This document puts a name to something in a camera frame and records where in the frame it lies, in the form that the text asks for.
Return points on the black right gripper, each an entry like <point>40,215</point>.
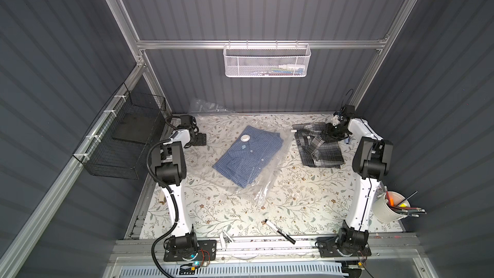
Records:
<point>332,133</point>

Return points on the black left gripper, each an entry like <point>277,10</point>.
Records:
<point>199,139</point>

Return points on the black white plaid shirt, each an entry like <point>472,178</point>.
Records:
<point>318,144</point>

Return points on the clear plastic vacuum bag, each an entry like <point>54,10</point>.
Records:
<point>223,127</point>

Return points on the blue checked shirt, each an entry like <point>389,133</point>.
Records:
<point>244,161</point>

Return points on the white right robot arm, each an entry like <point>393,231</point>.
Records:
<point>371,163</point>

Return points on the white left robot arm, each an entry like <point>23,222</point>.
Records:
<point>167,167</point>

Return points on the white cup with pens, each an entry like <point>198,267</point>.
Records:
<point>392,207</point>

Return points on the black white marker pen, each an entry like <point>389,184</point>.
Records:
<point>278,230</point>

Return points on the white zipper slider clip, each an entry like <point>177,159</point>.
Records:
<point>225,238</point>

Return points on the black wire wall basket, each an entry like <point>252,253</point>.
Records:
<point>119,145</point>

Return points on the white wire wall basket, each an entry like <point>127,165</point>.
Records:
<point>266,61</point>

